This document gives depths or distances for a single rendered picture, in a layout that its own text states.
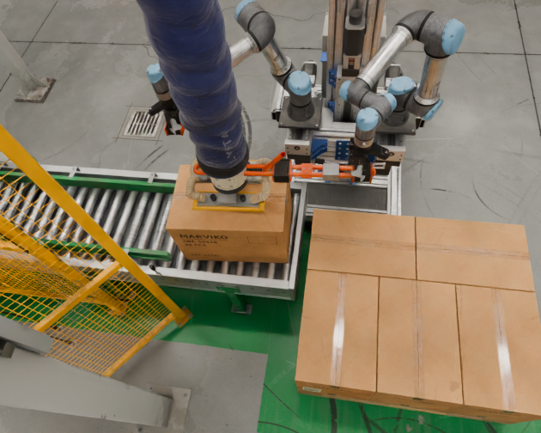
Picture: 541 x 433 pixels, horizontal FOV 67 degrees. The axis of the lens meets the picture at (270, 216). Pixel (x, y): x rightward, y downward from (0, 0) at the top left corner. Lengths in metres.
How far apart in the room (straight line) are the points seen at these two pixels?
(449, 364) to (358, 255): 0.71
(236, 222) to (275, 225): 0.20
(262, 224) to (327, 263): 0.52
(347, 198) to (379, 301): 0.93
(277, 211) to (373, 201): 1.08
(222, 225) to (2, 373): 1.11
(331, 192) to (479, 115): 1.54
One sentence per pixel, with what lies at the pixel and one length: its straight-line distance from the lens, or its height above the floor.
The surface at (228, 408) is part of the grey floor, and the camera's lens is 2.79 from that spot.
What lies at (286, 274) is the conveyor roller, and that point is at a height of 0.55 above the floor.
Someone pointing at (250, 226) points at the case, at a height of 0.95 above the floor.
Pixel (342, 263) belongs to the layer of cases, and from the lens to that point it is 2.38.
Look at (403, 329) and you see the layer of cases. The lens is 2.30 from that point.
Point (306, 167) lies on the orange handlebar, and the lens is 1.84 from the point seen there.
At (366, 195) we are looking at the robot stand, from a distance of 3.00.
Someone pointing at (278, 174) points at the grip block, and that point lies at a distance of 1.81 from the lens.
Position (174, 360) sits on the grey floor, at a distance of 2.92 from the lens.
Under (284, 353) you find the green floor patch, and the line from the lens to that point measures 2.79.
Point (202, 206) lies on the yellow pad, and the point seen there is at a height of 1.13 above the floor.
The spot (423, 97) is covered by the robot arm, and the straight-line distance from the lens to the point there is 2.08.
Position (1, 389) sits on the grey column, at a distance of 1.48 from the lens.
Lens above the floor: 2.73
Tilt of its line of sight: 60 degrees down
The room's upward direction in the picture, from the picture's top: 11 degrees counter-clockwise
